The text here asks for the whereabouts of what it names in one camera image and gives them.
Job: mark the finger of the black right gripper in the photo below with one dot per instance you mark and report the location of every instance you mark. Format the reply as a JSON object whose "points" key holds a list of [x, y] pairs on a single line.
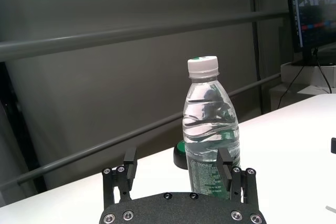
{"points": [[334, 145]]}

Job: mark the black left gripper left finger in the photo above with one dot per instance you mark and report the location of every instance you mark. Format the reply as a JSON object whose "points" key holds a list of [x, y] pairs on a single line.
{"points": [[130, 167]]}

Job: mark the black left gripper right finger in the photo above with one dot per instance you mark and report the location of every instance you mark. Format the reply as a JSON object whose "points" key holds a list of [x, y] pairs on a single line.
{"points": [[224, 163]]}

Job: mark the clear water bottle green label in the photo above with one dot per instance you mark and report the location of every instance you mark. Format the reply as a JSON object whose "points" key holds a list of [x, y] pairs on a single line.
{"points": [[210, 129]]}

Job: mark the green button black base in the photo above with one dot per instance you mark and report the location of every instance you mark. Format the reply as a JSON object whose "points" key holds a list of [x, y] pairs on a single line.
{"points": [[179, 155]]}

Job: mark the white box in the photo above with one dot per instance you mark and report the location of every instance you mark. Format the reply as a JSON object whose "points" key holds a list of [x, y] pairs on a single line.
{"points": [[302, 74]]}

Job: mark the black computer monitor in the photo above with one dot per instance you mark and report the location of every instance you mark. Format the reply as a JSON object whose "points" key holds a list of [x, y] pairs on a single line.
{"points": [[315, 11]]}

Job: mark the grey horizontal rail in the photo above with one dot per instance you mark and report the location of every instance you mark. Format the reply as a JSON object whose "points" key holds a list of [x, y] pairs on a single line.
{"points": [[131, 33], [105, 144]]}

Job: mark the grey vertical post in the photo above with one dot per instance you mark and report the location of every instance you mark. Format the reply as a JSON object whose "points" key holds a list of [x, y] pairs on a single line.
{"points": [[256, 37]]}

